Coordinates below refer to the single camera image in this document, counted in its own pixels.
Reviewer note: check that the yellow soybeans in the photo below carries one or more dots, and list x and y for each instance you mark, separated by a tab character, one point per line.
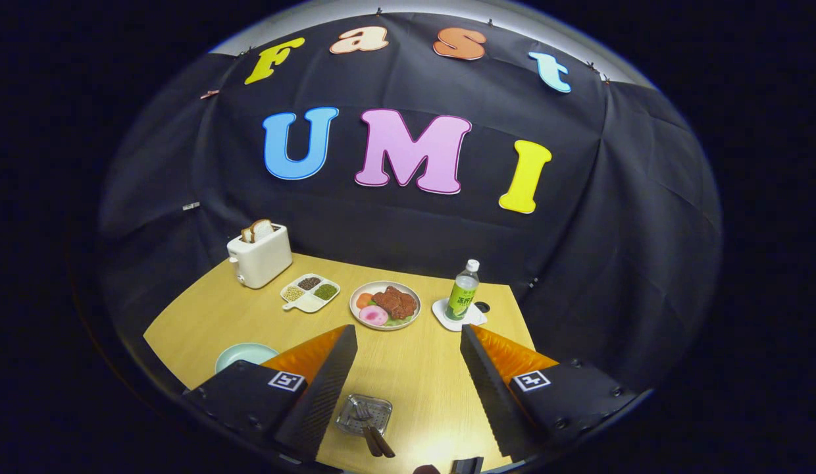
294	293

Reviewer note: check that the pale green plate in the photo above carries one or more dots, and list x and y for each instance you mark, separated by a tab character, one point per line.
240	355

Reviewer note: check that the brown meat pieces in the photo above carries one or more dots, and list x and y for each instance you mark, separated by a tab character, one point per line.
395	303

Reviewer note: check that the white round food plate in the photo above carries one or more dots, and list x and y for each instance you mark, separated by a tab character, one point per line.
368	288

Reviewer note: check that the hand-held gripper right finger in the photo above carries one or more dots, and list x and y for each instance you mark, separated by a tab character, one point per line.
493	408

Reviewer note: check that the row of black clips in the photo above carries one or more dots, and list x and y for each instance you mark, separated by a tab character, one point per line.
378	11

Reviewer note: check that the large toast bread slice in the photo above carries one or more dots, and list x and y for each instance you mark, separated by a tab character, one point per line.
263	230

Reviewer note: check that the white divided dish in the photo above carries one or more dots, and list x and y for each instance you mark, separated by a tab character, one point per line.
310	303

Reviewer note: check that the pink ham slice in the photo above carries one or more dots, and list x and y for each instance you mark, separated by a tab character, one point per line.
374	316

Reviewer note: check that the green drink bottle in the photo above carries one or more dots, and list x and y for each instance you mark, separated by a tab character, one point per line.
462	296

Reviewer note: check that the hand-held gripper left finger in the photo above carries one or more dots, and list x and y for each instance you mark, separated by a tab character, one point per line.
322	401

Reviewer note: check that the orange carrot slice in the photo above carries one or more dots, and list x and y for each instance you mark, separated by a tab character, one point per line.
364	301

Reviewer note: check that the green mung beans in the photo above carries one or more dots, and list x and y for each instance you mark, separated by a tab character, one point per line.
326	291

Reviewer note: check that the small toast bread slice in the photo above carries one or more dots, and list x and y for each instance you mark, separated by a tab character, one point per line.
247	234

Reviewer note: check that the white toaster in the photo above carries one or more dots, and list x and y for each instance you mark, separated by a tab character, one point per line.
263	260

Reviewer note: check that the dark red beans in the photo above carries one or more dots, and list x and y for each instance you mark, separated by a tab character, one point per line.
309	284

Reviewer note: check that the white square coaster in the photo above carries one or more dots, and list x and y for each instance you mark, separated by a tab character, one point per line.
474	319

